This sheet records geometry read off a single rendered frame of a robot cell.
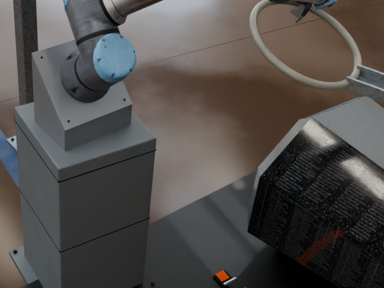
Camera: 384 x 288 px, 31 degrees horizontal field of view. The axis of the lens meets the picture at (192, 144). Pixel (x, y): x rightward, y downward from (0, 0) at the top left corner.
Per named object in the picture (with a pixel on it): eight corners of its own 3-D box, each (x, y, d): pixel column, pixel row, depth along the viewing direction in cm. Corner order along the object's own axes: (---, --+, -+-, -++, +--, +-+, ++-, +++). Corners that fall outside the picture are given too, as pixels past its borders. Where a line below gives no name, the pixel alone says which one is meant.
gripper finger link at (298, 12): (285, 18, 290) (295, -1, 285) (298, 23, 291) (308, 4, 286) (286, 22, 288) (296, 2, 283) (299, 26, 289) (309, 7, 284)
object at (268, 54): (376, 57, 287) (380, 52, 285) (328, 112, 253) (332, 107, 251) (284, -15, 294) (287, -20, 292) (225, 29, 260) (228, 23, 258)
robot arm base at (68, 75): (63, 103, 242) (74, 96, 234) (56, 50, 244) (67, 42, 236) (112, 102, 252) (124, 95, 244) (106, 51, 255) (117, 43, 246)
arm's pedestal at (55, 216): (55, 334, 288) (50, 182, 234) (8, 252, 318) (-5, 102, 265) (159, 288, 312) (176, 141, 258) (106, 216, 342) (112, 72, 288)
